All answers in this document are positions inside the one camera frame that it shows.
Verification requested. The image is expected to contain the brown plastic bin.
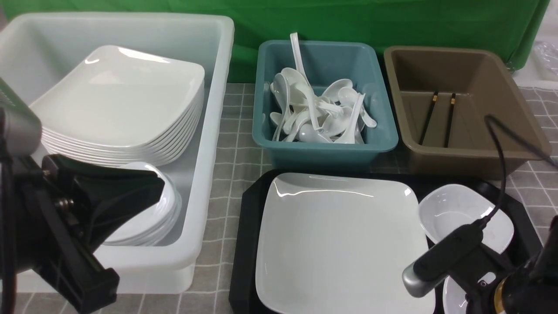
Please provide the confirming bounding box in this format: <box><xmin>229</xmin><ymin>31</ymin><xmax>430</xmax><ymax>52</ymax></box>
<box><xmin>383</xmin><ymin>46</ymin><xmax>552</xmax><ymax>180</ymax></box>

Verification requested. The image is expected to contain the pile of white spoons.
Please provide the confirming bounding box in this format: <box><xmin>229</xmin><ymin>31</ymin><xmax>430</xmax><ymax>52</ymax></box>
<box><xmin>269</xmin><ymin>33</ymin><xmax>378</xmax><ymax>144</ymax></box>

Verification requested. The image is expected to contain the black camera cable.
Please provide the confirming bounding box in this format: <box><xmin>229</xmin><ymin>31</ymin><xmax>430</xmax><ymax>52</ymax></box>
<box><xmin>0</xmin><ymin>148</ymin><xmax>18</xmax><ymax>314</ymax></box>
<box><xmin>475</xmin><ymin>115</ymin><xmax>558</xmax><ymax>227</ymax></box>

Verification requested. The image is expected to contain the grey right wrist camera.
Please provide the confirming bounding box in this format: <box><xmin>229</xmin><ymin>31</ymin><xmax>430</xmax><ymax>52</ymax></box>
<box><xmin>402</xmin><ymin>223</ymin><xmax>483</xmax><ymax>298</ymax></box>

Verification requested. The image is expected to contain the small white bowl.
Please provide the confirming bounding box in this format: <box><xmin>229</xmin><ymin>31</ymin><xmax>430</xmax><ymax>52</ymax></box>
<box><xmin>418</xmin><ymin>184</ymin><xmax>514</xmax><ymax>254</ymax></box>
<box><xmin>442</xmin><ymin>276</ymin><xmax>473</xmax><ymax>314</ymax></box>

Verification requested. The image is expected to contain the large white square plate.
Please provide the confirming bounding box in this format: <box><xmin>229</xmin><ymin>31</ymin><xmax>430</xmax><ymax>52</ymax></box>
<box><xmin>255</xmin><ymin>173</ymin><xmax>436</xmax><ymax>314</ymax></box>

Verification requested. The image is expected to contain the green backdrop cloth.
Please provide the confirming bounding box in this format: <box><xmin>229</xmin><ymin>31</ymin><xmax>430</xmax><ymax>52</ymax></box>
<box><xmin>1</xmin><ymin>0</ymin><xmax>549</xmax><ymax>83</ymax></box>

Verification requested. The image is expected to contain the large white plastic tub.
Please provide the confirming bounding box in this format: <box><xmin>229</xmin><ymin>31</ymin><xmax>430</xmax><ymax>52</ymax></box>
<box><xmin>0</xmin><ymin>12</ymin><xmax>235</xmax><ymax>294</ymax></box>

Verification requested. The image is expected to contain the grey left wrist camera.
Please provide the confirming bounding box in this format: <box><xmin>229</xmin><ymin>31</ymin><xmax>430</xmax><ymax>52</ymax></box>
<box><xmin>0</xmin><ymin>78</ymin><xmax>42</xmax><ymax>157</ymax></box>

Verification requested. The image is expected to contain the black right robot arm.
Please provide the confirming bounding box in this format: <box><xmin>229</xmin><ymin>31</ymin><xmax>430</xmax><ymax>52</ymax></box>
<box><xmin>442</xmin><ymin>217</ymin><xmax>557</xmax><ymax>314</ymax></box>

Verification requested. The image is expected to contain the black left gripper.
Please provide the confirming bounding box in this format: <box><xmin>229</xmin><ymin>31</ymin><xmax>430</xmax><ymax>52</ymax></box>
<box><xmin>17</xmin><ymin>154</ymin><xmax>165</xmax><ymax>314</ymax></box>

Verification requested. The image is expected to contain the stack of white square plates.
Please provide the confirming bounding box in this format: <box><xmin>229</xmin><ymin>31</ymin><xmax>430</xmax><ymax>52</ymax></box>
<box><xmin>30</xmin><ymin>45</ymin><xmax>205</xmax><ymax>167</ymax></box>

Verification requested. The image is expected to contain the stack of small white bowls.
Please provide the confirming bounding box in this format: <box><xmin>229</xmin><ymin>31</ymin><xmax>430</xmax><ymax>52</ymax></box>
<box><xmin>104</xmin><ymin>162</ymin><xmax>183</xmax><ymax>246</ymax></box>

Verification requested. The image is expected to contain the black chopstick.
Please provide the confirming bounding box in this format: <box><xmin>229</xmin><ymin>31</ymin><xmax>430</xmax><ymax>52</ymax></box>
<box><xmin>419</xmin><ymin>91</ymin><xmax>439</xmax><ymax>145</ymax></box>
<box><xmin>444</xmin><ymin>93</ymin><xmax>456</xmax><ymax>148</ymax></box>

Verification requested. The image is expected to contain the black camera cable right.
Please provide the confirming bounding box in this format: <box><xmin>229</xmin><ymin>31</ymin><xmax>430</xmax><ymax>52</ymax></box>
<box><xmin>475</xmin><ymin>115</ymin><xmax>558</xmax><ymax>227</ymax></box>

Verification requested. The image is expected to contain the teal plastic bin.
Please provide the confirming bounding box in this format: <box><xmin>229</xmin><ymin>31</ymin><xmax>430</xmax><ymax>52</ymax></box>
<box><xmin>252</xmin><ymin>40</ymin><xmax>399</xmax><ymax>171</ymax></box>

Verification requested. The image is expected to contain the grey checked tablecloth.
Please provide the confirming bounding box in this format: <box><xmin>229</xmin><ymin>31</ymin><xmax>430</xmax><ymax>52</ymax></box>
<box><xmin>0</xmin><ymin>82</ymin><xmax>558</xmax><ymax>314</ymax></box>

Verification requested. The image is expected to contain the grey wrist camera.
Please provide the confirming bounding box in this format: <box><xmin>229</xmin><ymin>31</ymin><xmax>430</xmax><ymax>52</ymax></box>
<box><xmin>0</xmin><ymin>78</ymin><xmax>42</xmax><ymax>157</ymax></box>
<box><xmin>402</xmin><ymin>223</ymin><xmax>483</xmax><ymax>298</ymax></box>

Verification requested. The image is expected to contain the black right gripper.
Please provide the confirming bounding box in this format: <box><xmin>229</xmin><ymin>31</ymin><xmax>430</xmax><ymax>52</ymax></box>
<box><xmin>449</xmin><ymin>245</ymin><xmax>541</xmax><ymax>314</ymax></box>

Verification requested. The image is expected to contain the black camera cable left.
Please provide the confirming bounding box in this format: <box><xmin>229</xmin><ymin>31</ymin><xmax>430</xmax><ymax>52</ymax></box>
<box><xmin>0</xmin><ymin>148</ymin><xmax>18</xmax><ymax>314</ymax></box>

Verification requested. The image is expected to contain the black plastic tray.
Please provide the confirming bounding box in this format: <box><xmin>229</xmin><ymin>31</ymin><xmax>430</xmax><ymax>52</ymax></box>
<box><xmin>229</xmin><ymin>169</ymin><xmax>543</xmax><ymax>314</ymax></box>

